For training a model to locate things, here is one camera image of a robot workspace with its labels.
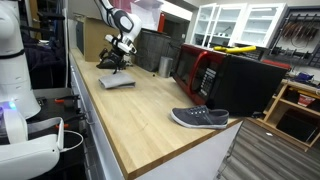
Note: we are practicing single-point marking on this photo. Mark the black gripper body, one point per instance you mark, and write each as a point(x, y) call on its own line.
point(116, 59)

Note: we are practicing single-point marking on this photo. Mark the grey towel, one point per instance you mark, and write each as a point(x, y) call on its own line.
point(116, 81)

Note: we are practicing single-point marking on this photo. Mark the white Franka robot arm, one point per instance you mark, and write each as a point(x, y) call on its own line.
point(13, 66)

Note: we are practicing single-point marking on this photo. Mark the black wedge block with holes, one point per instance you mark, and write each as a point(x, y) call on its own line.
point(101, 65)

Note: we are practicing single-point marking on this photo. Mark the crumpled white cloth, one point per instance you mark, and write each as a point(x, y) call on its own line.
point(128, 60)

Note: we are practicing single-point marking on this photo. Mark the cardboard box with blue label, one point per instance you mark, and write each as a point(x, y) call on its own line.
point(95, 40)

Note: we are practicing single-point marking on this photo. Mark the dark grey fabric bin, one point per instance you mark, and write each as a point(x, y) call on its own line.
point(156, 50)

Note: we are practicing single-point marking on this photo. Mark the metal cylinder cup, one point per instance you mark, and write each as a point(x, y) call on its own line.
point(165, 66)

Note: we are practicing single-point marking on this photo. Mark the pink sheet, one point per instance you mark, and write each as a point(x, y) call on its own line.
point(121, 4)

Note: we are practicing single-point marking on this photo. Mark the white paper sheet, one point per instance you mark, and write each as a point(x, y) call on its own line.
point(148, 13)

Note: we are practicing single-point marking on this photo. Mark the red panel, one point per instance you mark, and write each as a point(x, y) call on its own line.
point(162, 22)

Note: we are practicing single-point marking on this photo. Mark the dark purple bag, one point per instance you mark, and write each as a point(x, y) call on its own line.
point(40, 60)

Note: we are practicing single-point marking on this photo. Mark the white workbench base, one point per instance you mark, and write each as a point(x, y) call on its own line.
point(93, 140)

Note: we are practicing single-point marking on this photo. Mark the grey canvas shoe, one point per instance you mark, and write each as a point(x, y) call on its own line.
point(200, 117)

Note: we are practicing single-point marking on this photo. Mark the red and black microwave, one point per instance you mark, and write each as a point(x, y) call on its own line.
point(233, 81)

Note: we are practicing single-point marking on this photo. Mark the yellow tool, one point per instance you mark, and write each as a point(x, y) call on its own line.
point(235, 49)

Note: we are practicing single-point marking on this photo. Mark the white glass door cabinet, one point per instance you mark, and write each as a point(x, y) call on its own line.
point(246, 23)

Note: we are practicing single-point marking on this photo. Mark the wooden shelf unit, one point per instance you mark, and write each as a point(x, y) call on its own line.
point(281, 110)

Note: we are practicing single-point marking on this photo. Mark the black tool pegboard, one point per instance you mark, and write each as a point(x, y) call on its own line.
point(300, 36)

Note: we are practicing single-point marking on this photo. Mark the blue item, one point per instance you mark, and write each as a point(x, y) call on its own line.
point(304, 77)

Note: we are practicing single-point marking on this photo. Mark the red box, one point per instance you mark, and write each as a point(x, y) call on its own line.
point(306, 100)

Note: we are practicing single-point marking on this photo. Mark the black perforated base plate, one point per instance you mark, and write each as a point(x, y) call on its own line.
point(50, 110)

